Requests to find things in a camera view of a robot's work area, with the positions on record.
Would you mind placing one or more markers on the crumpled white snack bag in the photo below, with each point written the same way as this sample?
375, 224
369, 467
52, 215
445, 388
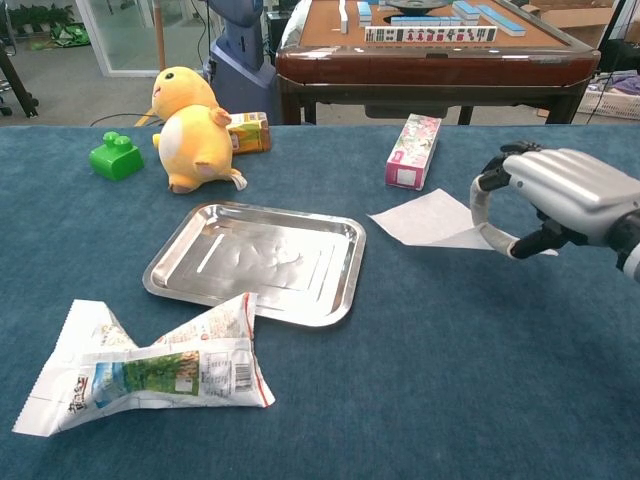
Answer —
150, 375

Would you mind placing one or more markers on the blue grey machine base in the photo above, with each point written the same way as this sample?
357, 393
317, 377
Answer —
240, 65

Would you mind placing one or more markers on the wooden pole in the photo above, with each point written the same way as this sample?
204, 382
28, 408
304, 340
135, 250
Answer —
159, 35

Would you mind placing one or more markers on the pink floral box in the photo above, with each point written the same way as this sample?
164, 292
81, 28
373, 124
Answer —
412, 150

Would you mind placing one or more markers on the blue table cloth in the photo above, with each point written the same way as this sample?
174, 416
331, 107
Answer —
450, 400

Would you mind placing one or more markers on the black stand leg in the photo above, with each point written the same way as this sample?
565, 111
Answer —
17, 85

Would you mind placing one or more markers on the white plastic basket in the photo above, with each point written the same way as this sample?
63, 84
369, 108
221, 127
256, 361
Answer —
615, 102

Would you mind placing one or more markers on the face-up mahjong tile row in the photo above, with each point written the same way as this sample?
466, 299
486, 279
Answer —
430, 34

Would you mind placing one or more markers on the green toy block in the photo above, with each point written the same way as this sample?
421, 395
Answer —
117, 162

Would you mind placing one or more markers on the white paper sheet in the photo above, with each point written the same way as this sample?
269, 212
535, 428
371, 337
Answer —
430, 220

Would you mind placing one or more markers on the silver metal tray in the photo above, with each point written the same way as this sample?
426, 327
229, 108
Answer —
270, 260

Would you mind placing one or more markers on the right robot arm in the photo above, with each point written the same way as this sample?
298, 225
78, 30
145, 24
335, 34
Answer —
631, 260

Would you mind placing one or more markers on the blue mahjong tile stack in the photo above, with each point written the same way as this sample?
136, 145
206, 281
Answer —
364, 14

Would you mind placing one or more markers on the yellow plush toy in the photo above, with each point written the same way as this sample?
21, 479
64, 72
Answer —
195, 145

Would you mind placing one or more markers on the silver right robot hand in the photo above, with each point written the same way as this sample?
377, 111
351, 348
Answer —
570, 185

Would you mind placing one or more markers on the green bag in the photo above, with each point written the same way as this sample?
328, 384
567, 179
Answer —
70, 36

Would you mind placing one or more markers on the short blue mahjong tile row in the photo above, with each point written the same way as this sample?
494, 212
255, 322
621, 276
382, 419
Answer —
425, 21

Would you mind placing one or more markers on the yellow juice carton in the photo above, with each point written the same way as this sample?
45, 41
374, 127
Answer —
250, 135

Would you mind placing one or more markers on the upright white mahjong tile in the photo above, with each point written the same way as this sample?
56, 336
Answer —
343, 17

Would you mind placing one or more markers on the long blue mahjong tile row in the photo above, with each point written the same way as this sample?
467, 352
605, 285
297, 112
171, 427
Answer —
502, 21

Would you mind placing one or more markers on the dark wooden mahjong table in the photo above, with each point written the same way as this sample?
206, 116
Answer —
425, 62

